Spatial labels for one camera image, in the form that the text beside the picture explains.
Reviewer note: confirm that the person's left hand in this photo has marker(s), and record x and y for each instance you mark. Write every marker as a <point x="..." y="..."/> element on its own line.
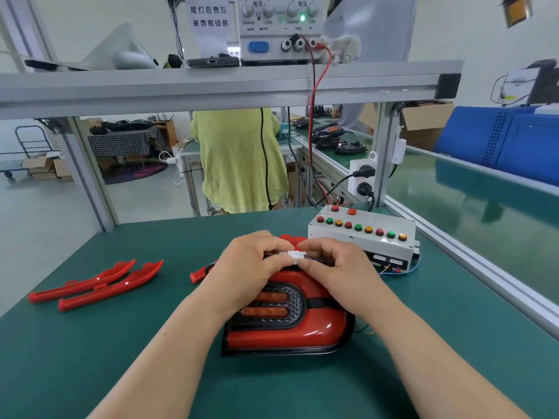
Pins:
<point x="238" y="274"/>

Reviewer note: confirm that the person's right hand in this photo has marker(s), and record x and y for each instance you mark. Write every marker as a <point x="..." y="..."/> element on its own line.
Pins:
<point x="349" y="279"/>

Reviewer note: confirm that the person's left thumb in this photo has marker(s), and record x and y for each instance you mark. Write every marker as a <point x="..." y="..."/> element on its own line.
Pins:
<point x="275" y="262"/>

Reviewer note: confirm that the person's right thumb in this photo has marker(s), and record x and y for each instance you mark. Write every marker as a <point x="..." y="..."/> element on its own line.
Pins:
<point x="316" y="268"/>

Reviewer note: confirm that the red tail light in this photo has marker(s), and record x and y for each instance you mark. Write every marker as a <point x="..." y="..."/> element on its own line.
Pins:
<point x="284" y="335"/>

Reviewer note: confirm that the person's right forearm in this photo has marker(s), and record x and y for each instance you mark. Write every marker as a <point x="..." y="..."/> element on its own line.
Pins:
<point x="436" y="370"/>

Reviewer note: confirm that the person's left forearm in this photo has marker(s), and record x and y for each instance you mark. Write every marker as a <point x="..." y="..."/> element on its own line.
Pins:
<point x="166" y="362"/>

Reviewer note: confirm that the red plastic lamp part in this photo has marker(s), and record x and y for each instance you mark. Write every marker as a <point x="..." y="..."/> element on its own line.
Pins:
<point x="295" y="239"/>

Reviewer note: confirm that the white button test box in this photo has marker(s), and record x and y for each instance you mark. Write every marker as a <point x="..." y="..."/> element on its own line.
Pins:
<point x="358" y="246"/>

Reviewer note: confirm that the black power plug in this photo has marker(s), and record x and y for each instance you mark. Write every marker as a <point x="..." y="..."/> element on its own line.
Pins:
<point x="364" y="171"/>
<point x="367" y="191"/>

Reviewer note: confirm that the black lamp parts pile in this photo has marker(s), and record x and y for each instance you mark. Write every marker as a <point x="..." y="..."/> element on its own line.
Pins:
<point x="336" y="137"/>

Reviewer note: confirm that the dark round floor mat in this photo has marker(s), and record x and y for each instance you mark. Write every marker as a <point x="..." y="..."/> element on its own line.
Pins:
<point x="139" y="172"/>

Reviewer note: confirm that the red curved trim piece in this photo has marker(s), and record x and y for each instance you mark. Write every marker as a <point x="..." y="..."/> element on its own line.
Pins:
<point x="113" y="288"/>
<point x="87" y="283"/>

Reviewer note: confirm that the green conveyor belt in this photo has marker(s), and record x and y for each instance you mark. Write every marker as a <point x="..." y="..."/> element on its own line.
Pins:
<point x="471" y="205"/>

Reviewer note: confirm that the brown cardboard box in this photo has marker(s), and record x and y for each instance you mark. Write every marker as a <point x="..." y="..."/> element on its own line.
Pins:
<point x="423" y="126"/>

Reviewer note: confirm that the table with checkered cloth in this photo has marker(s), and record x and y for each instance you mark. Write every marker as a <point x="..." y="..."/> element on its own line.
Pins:
<point x="124" y="141"/>

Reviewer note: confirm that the black flat device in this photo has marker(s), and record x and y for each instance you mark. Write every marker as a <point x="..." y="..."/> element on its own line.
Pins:
<point x="212" y="62"/>

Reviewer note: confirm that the white cloth rag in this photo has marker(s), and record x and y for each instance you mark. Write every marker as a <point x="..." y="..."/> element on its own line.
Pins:
<point x="347" y="47"/>

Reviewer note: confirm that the white bench power supply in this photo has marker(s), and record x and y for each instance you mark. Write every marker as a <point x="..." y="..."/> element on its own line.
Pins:
<point x="270" y="39"/>

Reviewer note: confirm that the blue plastic crate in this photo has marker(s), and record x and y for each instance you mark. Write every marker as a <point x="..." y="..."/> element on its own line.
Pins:
<point x="515" y="143"/>

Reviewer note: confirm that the white paper sign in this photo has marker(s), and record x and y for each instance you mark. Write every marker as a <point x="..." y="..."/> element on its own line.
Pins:
<point x="209" y="34"/>

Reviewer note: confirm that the cardboard boxes on floor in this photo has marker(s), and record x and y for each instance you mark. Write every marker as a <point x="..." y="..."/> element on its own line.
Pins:
<point x="48" y="167"/>

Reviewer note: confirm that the blue platform trolley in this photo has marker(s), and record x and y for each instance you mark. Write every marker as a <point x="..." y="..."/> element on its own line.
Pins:
<point x="30" y="143"/>

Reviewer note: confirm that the white label printer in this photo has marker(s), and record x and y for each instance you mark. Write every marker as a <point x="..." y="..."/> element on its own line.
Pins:
<point x="528" y="82"/>

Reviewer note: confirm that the yellow hanging tag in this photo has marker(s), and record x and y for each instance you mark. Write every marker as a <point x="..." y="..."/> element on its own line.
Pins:
<point x="517" y="10"/>

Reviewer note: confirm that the white wall socket block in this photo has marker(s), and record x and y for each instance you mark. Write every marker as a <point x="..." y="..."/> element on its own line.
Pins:
<point x="356" y="187"/>

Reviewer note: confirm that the small white switch box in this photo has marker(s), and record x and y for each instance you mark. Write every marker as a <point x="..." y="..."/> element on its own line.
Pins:
<point x="398" y="150"/>

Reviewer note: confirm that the aluminium workbench frame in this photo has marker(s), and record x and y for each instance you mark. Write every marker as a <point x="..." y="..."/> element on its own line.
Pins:
<point x="218" y="85"/>

